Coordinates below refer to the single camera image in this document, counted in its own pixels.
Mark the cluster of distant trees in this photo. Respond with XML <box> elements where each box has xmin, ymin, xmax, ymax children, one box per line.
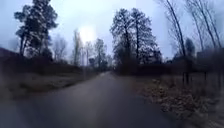
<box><xmin>53</xmin><ymin>29</ymin><xmax>113</xmax><ymax>69</ymax></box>

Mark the cluster of dark pine trees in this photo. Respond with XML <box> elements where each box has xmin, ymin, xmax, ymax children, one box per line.
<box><xmin>109</xmin><ymin>7</ymin><xmax>163</xmax><ymax>66</ymax></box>

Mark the dark grey asphalt road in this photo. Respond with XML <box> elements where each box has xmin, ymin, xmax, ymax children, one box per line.
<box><xmin>0</xmin><ymin>70</ymin><xmax>181</xmax><ymax>128</ymax></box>

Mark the leaning bare tree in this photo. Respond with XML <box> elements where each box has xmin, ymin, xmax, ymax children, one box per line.
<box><xmin>159</xmin><ymin>0</ymin><xmax>189</xmax><ymax>59</ymax></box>

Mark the leaf-strewn grass verge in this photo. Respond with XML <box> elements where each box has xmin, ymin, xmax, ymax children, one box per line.
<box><xmin>0</xmin><ymin>71</ymin><xmax>101</xmax><ymax>101</ymax></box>

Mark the grass verge with leaves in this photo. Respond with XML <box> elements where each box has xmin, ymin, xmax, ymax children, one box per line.
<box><xmin>126</xmin><ymin>73</ymin><xmax>224</xmax><ymax>128</ymax></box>

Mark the long dark hedge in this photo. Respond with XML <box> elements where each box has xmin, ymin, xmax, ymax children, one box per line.
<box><xmin>0</xmin><ymin>46</ymin><xmax>98</xmax><ymax>76</ymax></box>

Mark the tall dark conifer tree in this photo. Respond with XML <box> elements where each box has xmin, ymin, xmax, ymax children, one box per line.
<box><xmin>13</xmin><ymin>0</ymin><xmax>59</xmax><ymax>59</ymax></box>

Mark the group of bare trees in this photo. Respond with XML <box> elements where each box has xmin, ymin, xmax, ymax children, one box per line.
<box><xmin>184</xmin><ymin>0</ymin><xmax>224</xmax><ymax>51</ymax></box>

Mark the dark post fence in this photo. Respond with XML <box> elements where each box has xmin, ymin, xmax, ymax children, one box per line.
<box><xmin>169</xmin><ymin>63</ymin><xmax>224</xmax><ymax>89</ymax></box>

